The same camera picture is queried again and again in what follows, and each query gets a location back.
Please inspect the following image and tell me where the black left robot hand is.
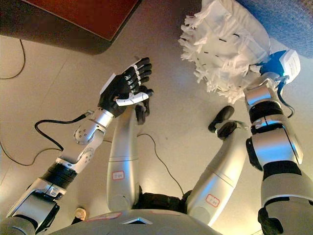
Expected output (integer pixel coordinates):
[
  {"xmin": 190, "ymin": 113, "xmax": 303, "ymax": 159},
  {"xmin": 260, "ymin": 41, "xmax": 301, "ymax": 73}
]
[{"xmin": 98, "ymin": 57, "xmax": 154, "ymax": 118}]

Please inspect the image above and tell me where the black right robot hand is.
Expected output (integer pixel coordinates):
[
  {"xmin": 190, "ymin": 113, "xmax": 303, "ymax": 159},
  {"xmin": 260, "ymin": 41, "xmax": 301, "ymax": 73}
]
[{"xmin": 249, "ymin": 50, "xmax": 301, "ymax": 84}]

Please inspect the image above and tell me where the white fringed pillow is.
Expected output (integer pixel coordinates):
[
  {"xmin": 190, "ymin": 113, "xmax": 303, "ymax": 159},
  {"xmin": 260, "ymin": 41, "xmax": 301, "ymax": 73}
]
[{"xmin": 178, "ymin": 0, "xmax": 272, "ymax": 105}]

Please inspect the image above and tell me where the silver left robot leg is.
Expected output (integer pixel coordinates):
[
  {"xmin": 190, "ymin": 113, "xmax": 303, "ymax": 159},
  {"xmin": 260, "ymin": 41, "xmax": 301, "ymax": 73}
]
[{"xmin": 107, "ymin": 104, "xmax": 140, "ymax": 212}]

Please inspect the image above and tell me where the silver robot leg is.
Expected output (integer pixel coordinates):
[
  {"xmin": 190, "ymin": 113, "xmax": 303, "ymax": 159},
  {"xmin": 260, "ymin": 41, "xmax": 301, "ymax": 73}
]
[
  {"xmin": 186, "ymin": 121, "xmax": 251, "ymax": 227},
  {"xmin": 107, "ymin": 104, "xmax": 140, "ymax": 212}
]

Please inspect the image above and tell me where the black right robot foot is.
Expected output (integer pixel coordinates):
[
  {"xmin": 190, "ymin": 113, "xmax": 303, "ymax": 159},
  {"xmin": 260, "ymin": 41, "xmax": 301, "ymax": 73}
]
[{"xmin": 208, "ymin": 105, "xmax": 237, "ymax": 141}]

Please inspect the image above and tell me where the silver right robot leg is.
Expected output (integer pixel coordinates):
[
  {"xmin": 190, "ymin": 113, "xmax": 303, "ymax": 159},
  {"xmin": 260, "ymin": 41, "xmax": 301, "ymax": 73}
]
[{"xmin": 186, "ymin": 121, "xmax": 251, "ymax": 227}]

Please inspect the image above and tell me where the beige round object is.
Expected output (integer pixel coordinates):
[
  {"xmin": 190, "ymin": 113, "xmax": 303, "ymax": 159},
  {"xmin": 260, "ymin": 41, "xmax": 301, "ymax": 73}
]
[{"xmin": 70, "ymin": 207, "xmax": 88, "ymax": 226}]

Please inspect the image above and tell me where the grey robot torso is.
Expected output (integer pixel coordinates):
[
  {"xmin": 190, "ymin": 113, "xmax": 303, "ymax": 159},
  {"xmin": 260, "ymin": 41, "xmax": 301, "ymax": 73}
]
[{"xmin": 47, "ymin": 208, "xmax": 221, "ymax": 235}]

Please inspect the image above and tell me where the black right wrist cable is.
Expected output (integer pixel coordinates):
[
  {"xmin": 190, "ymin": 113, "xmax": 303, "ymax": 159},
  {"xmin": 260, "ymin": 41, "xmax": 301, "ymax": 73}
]
[{"xmin": 277, "ymin": 75, "xmax": 296, "ymax": 118}]

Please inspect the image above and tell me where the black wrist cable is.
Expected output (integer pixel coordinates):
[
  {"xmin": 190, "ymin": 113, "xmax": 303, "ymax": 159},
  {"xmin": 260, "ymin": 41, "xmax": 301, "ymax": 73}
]
[
  {"xmin": 277, "ymin": 75, "xmax": 296, "ymax": 118},
  {"xmin": 34, "ymin": 111, "xmax": 95, "ymax": 151}
]

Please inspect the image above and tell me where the thin black floor cable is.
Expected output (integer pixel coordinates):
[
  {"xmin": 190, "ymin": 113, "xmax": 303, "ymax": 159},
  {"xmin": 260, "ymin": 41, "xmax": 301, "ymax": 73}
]
[
  {"xmin": 0, "ymin": 133, "xmax": 184, "ymax": 196},
  {"xmin": 0, "ymin": 39, "xmax": 26, "ymax": 80}
]

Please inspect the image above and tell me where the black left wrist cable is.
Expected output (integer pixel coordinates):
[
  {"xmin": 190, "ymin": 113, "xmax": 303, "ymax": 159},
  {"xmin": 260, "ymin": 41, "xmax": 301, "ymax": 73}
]
[{"xmin": 34, "ymin": 111, "xmax": 95, "ymax": 151}]

